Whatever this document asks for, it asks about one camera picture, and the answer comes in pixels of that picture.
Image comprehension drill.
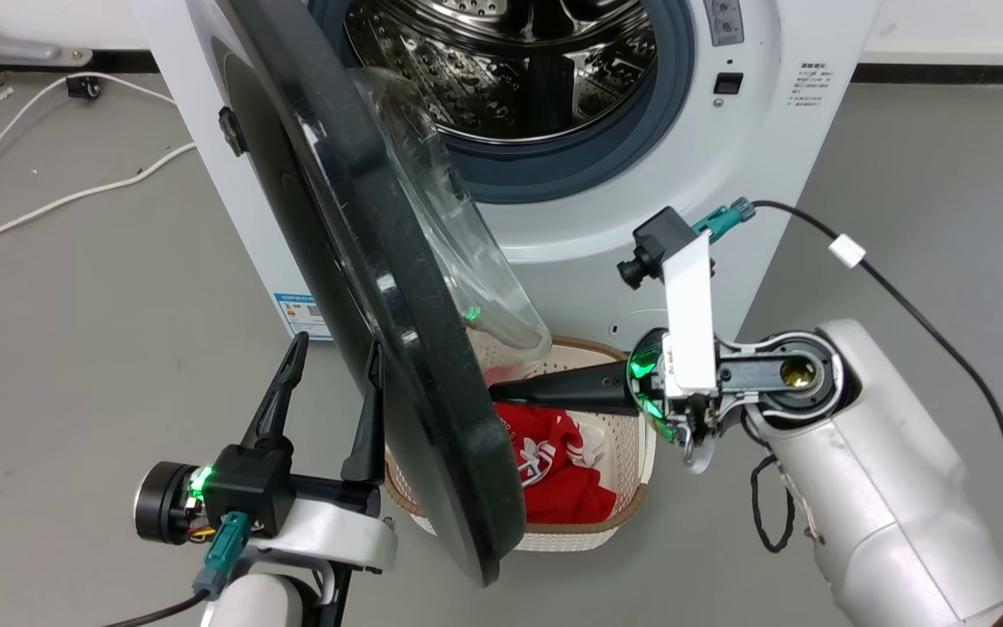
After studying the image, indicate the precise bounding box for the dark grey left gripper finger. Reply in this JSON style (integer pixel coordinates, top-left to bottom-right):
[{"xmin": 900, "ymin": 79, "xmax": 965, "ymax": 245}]
[
  {"xmin": 240, "ymin": 331, "xmax": 310, "ymax": 452},
  {"xmin": 340, "ymin": 340, "xmax": 387, "ymax": 484}
]

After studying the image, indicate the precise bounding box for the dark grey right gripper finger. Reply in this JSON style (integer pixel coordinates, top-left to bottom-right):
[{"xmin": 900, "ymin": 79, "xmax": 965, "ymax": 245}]
[{"xmin": 488, "ymin": 361, "xmax": 635, "ymax": 415}]

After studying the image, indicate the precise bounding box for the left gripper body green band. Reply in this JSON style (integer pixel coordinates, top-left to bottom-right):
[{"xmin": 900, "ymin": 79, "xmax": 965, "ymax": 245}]
[{"xmin": 134, "ymin": 460, "xmax": 382, "ymax": 546}]

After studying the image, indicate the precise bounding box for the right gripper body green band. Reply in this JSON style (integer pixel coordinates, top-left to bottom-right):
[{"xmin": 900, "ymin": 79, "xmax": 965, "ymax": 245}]
[{"xmin": 628, "ymin": 329, "xmax": 742, "ymax": 475}]

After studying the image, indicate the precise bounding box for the black round washing machine door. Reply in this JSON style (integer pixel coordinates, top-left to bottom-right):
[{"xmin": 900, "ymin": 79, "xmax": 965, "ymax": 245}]
[{"xmin": 210, "ymin": 0, "xmax": 555, "ymax": 586}]

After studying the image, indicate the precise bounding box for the white front-load washing machine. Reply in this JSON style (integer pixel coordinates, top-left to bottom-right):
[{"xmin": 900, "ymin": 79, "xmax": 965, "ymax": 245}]
[{"xmin": 127, "ymin": 0, "xmax": 885, "ymax": 349}]

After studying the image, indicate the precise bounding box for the clear glass door bowl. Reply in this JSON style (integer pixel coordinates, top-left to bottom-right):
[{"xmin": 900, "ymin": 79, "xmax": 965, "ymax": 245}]
[{"xmin": 349, "ymin": 68, "xmax": 553, "ymax": 371}]

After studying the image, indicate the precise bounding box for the grey rubber door gasket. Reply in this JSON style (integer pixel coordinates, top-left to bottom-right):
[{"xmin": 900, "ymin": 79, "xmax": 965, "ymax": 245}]
[{"xmin": 310, "ymin": 0, "xmax": 696, "ymax": 206}]

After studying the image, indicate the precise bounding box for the black door latch hook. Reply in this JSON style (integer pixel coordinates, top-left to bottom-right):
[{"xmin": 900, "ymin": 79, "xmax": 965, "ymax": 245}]
[{"xmin": 218, "ymin": 106, "xmax": 248, "ymax": 158}]

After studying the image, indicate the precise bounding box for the round drain filter cover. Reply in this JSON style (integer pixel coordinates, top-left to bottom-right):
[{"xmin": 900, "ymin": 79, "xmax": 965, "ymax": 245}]
[{"xmin": 608, "ymin": 309, "xmax": 668, "ymax": 349}]

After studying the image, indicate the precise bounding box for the beige perforated laundry basket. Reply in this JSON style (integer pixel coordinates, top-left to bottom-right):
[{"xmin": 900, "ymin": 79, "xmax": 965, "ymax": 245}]
[{"xmin": 384, "ymin": 335, "xmax": 657, "ymax": 554}]

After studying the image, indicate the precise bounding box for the blue energy label sticker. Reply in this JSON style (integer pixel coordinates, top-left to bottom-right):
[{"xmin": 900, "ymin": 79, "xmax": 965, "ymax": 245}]
[{"xmin": 273, "ymin": 292, "xmax": 333, "ymax": 340}]

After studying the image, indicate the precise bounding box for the red and white garment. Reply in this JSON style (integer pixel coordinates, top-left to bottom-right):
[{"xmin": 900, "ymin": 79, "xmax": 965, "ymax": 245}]
[{"xmin": 493, "ymin": 402, "xmax": 617, "ymax": 525}]

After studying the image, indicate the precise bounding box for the steel perforated washer drum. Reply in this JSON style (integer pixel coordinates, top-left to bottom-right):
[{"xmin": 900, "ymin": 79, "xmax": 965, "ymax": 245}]
[{"xmin": 343, "ymin": 0, "xmax": 659, "ymax": 145}]

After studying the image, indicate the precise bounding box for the grey washer button panel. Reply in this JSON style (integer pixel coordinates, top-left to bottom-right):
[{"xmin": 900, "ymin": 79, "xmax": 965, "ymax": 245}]
[{"xmin": 703, "ymin": 0, "xmax": 744, "ymax": 46}]

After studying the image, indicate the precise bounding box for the white grey pipe fitting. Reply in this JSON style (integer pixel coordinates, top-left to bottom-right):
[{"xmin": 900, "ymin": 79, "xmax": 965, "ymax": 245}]
[{"xmin": 0, "ymin": 17, "xmax": 93, "ymax": 68}]

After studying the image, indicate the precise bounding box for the white right camera bracket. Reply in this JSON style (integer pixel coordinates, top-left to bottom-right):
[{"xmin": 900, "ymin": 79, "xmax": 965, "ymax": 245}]
[{"xmin": 663, "ymin": 231, "xmax": 718, "ymax": 393}]

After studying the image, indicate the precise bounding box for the white camera bracket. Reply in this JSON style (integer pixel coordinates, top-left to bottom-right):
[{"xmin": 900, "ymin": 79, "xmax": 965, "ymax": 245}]
[
  {"xmin": 249, "ymin": 498, "xmax": 400, "ymax": 574},
  {"xmin": 663, "ymin": 231, "xmax": 718, "ymax": 393}
]

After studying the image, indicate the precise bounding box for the teal left camera connector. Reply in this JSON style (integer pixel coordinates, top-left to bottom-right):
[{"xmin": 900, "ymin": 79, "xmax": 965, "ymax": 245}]
[{"xmin": 192, "ymin": 511, "xmax": 252, "ymax": 600}]

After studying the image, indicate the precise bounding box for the teal camera connector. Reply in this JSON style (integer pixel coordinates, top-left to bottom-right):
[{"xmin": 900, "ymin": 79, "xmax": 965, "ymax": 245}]
[
  {"xmin": 691, "ymin": 197, "xmax": 757, "ymax": 243},
  {"xmin": 192, "ymin": 511, "xmax": 252, "ymax": 600}
]

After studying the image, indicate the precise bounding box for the white left camera bracket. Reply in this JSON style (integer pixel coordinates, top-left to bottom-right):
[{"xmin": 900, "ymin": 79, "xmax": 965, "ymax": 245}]
[{"xmin": 249, "ymin": 498, "xmax": 400, "ymax": 574}]

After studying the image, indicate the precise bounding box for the black left camera cable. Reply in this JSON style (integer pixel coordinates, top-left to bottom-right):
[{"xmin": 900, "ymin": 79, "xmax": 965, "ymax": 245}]
[{"xmin": 105, "ymin": 592, "xmax": 206, "ymax": 627}]

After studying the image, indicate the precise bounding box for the thin black looped arm cable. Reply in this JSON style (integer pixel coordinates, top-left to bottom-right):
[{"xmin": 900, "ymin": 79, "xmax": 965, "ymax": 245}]
[{"xmin": 750, "ymin": 453, "xmax": 797, "ymax": 554}]

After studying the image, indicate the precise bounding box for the teal right camera connector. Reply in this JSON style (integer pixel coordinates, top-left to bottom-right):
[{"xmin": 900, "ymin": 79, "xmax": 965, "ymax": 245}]
[{"xmin": 691, "ymin": 197, "xmax": 757, "ymax": 243}]

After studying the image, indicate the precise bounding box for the white cable clip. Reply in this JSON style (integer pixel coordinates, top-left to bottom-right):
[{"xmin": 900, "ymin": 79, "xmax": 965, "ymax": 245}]
[{"xmin": 828, "ymin": 233, "xmax": 866, "ymax": 268}]

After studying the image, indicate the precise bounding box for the short white floor cable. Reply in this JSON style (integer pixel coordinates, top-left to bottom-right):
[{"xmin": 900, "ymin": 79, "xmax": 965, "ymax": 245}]
[{"xmin": 99, "ymin": 72, "xmax": 178, "ymax": 105}]

